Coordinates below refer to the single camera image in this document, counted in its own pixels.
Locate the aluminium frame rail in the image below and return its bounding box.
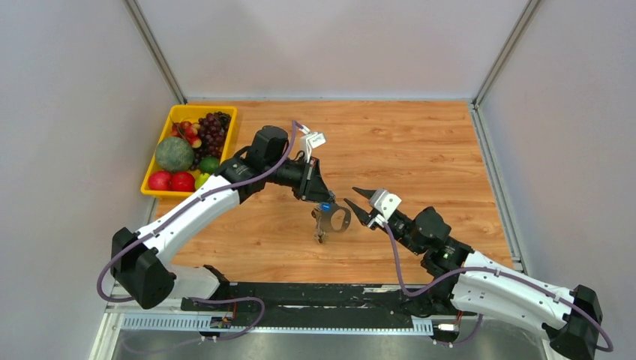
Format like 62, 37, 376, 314
90, 283, 554, 359

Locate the green melon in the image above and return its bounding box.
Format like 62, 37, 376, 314
154, 136, 195, 173

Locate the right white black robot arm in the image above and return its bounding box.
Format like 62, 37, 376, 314
345, 187, 614, 359

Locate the dark purple grape bunch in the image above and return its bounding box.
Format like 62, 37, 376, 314
190, 112, 231, 170

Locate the left red apple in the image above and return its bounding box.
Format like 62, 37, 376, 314
147, 170, 172, 191

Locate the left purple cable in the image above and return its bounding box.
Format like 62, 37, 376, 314
95, 120, 311, 343

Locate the yellow plastic fruit tray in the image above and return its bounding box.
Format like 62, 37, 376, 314
140, 105, 238, 199

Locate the red apple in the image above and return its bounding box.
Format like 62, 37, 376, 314
170, 172, 196, 192
147, 170, 172, 191

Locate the slotted cable duct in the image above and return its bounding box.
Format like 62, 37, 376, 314
121, 316, 434, 336

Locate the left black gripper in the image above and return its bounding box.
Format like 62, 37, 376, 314
265, 155, 335, 206

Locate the green lime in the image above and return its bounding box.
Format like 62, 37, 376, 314
198, 156, 220, 175

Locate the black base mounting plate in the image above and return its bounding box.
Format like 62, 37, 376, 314
180, 282, 458, 329

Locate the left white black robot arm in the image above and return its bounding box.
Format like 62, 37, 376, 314
97, 121, 335, 311

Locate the right red apple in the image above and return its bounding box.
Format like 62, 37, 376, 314
170, 172, 196, 192

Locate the silver carabiner keyring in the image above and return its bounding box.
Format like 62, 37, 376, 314
324, 203, 352, 240

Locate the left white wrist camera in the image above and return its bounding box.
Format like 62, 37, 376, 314
300, 129, 326, 163

